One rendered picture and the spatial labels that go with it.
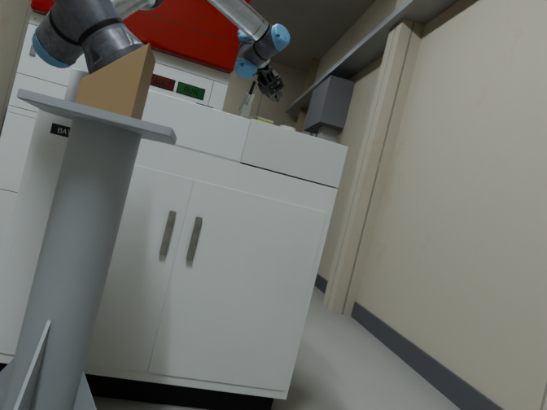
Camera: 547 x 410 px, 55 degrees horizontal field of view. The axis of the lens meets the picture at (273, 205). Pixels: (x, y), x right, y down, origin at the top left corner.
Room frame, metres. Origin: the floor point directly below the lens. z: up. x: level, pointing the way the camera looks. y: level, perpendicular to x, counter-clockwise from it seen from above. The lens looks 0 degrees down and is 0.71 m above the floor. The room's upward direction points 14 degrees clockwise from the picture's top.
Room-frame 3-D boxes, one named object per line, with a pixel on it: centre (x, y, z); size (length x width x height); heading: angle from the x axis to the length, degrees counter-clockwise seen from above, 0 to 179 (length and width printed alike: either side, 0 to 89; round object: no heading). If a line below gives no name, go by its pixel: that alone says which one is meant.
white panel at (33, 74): (2.17, 0.71, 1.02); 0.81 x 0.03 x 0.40; 107
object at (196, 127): (1.64, 0.41, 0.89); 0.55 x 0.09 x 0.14; 107
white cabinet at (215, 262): (1.93, 0.35, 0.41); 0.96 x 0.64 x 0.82; 107
